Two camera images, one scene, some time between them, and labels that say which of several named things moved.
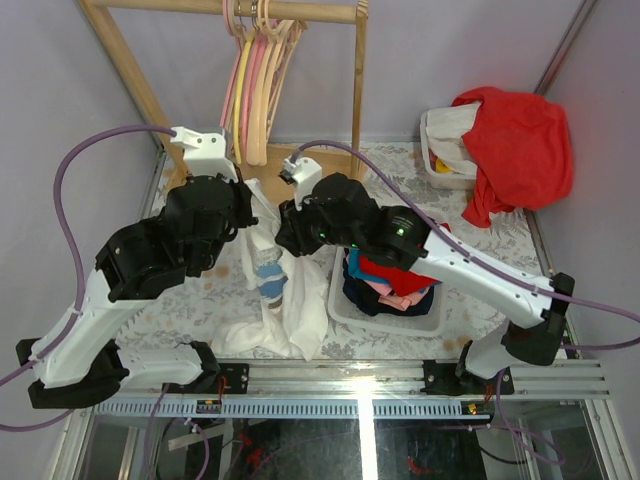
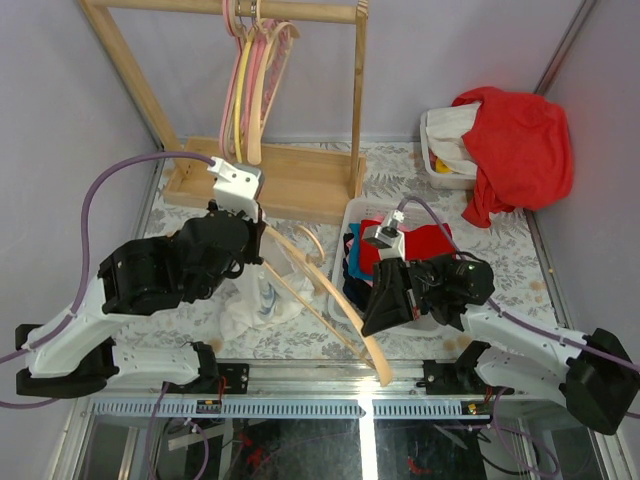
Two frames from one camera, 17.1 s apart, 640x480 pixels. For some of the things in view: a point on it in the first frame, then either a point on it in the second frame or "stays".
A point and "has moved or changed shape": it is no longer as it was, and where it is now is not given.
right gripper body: (308, 231) → (428, 277)
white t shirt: (290, 311) has moved or changed shape
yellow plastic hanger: (239, 105) stays
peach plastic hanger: (273, 37) → (384, 373)
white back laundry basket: (445, 159) stays
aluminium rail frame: (376, 390) stays
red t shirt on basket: (523, 148) stays
